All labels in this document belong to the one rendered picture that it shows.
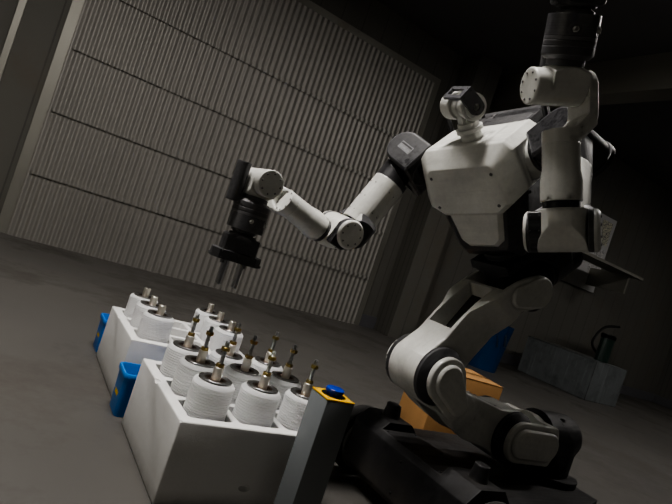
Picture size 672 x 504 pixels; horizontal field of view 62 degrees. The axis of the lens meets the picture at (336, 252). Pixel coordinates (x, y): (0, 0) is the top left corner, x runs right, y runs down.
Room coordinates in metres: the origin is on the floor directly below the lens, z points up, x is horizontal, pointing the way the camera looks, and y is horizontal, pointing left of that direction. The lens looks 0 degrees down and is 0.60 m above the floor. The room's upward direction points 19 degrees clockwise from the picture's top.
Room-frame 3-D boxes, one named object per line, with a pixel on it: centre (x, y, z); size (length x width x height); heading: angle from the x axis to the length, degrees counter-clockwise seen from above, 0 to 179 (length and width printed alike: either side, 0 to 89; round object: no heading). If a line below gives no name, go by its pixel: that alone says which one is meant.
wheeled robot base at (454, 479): (1.56, -0.59, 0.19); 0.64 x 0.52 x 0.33; 121
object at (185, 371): (1.33, 0.22, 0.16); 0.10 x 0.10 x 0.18
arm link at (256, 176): (1.31, 0.23, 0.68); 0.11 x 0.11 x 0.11; 34
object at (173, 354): (1.43, 0.28, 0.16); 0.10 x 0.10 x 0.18
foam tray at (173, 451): (1.39, 0.12, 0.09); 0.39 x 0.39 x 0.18; 31
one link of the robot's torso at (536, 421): (1.57, -0.62, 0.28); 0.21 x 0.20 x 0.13; 121
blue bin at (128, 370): (1.59, 0.32, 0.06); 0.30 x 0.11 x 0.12; 120
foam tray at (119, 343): (1.86, 0.41, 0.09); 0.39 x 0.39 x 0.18; 31
